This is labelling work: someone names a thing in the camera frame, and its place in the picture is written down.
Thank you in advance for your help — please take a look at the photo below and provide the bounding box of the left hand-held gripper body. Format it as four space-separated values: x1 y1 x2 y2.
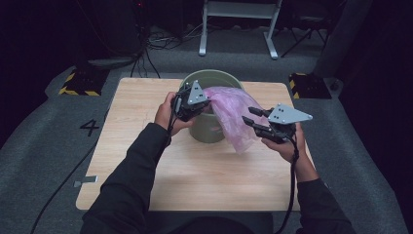
171 80 211 123

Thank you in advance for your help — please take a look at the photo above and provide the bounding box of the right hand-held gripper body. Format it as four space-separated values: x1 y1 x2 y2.
259 102 314 144

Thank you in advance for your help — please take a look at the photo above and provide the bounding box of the green plastic bucket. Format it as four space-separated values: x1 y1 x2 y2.
179 68 244 144

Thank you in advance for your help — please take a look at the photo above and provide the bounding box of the pink plastic bag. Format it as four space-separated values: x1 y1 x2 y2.
203 86 271 155

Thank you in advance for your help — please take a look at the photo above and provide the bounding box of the person's right hand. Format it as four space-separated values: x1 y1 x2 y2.
262 123 307 164

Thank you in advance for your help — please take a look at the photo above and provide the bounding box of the person's left hand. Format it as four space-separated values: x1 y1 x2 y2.
155 92 197 137

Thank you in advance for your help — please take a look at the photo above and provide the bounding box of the black yellow striped base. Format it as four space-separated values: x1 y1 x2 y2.
57 66 110 98
288 72 333 100

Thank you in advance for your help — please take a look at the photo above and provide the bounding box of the black tripod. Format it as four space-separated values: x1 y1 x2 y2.
281 9 329 59

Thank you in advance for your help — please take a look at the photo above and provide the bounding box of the dark equipment stand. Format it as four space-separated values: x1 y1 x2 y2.
76 0 151 71

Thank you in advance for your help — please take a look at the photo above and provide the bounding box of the white metal stand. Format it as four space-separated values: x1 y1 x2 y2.
198 0 283 60

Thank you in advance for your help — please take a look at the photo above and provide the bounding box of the person's lap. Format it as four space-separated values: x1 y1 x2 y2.
169 215 271 234

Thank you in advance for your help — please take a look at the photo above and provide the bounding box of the grey curtain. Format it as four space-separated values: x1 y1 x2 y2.
313 0 374 79

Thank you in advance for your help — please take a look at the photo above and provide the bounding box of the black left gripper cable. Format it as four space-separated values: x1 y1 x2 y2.
166 111 179 147

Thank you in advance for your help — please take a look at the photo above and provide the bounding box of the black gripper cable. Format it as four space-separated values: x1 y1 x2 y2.
166 111 179 147
274 136 300 234

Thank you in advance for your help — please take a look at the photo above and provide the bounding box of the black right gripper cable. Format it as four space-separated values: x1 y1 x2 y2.
274 136 300 234

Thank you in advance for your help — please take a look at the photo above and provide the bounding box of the bundle of black cables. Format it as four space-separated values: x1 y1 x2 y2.
130 22 203 79

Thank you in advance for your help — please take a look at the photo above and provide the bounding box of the black floor cable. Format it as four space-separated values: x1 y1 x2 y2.
30 110 110 234

